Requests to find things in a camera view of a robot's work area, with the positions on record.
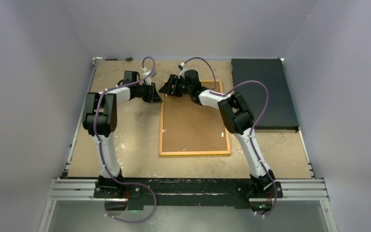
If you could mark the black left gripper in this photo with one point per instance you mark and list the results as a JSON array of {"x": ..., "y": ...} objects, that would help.
[{"x": 153, "y": 96}]

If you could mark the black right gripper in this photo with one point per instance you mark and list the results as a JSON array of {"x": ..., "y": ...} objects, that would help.
[{"x": 173, "y": 80}]

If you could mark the brown frame backing board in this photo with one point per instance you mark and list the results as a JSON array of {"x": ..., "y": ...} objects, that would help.
[{"x": 192, "y": 128}]

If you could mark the yellow picture frame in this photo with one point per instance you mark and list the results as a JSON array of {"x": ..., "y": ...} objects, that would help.
[{"x": 161, "y": 128}]

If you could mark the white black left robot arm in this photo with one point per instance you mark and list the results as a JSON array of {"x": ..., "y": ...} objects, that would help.
[{"x": 100, "y": 121}]

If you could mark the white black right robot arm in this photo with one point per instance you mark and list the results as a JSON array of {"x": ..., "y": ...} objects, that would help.
[{"x": 237, "y": 118}]

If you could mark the dark green flat box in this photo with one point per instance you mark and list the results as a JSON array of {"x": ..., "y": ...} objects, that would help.
[{"x": 280, "y": 113}]

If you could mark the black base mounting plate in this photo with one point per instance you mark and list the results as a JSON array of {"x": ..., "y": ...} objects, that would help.
[{"x": 139, "y": 192}]

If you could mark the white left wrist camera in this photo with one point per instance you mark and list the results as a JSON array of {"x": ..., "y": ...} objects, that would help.
[{"x": 148, "y": 75}]

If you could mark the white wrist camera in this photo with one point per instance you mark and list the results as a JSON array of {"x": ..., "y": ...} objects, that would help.
[
  {"x": 148, "y": 75},
  {"x": 182, "y": 69}
]

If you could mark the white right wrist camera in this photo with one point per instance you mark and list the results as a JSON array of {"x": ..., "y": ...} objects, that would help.
[{"x": 182, "y": 69}]

